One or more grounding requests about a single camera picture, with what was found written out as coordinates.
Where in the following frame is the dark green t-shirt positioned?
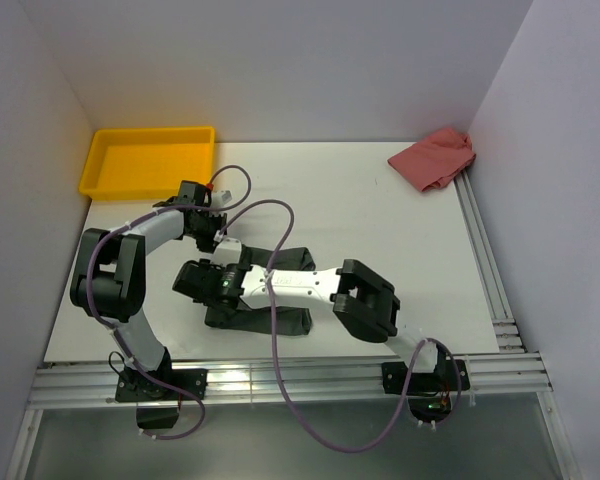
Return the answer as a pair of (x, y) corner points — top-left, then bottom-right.
(204, 246), (316, 337)

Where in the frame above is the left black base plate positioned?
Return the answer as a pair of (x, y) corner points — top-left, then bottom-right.
(115, 367), (208, 403)

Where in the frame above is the folded pink t-shirt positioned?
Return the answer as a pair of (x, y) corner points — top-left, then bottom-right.
(387, 127), (476, 193)

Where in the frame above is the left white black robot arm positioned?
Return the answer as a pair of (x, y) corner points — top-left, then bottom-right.
(69, 181), (231, 399)

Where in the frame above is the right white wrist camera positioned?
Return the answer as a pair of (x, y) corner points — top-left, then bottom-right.
(211, 233), (243, 267)

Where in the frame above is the right side aluminium rail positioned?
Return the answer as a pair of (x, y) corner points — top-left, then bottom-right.
(454, 172), (526, 354)

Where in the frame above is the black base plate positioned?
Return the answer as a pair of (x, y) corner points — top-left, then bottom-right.
(115, 367), (208, 403)
(381, 359), (471, 396)

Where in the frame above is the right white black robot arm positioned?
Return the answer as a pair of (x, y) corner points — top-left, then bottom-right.
(173, 259), (448, 390)

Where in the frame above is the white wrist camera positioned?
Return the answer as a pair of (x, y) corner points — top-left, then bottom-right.
(211, 233), (243, 267)
(210, 190), (232, 209)

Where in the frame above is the yellow plastic tray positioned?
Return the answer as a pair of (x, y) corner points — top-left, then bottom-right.
(79, 126), (216, 201)

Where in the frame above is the front aluminium rail frame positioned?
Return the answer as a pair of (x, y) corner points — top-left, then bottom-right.
(6, 352), (581, 479)

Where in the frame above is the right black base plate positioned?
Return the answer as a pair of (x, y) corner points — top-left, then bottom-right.
(381, 359), (471, 396)

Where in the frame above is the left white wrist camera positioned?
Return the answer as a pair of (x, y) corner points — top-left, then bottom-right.
(210, 190), (232, 209)

